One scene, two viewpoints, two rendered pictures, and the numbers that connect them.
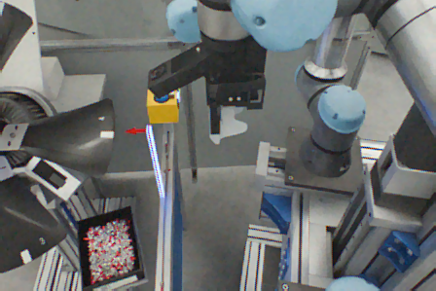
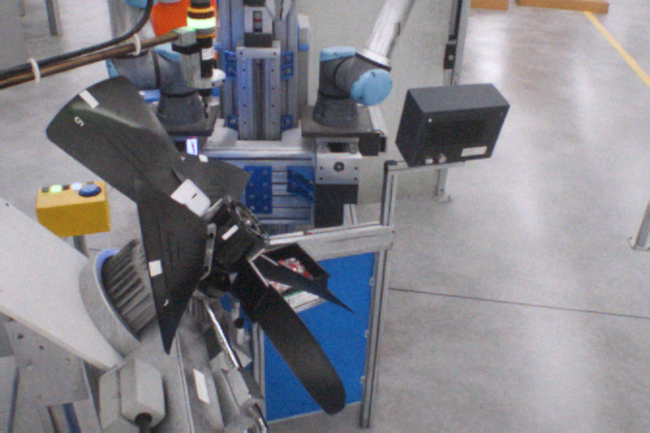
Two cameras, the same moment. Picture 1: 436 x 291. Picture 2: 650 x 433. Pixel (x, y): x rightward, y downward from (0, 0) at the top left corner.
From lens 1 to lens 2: 1.69 m
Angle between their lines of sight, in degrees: 78
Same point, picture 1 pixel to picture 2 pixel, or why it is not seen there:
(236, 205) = (83, 411)
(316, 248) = (258, 143)
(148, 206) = not seen: outside the picture
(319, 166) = (199, 109)
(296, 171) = (198, 127)
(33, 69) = (57, 244)
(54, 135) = (211, 185)
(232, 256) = not seen: hidden behind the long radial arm
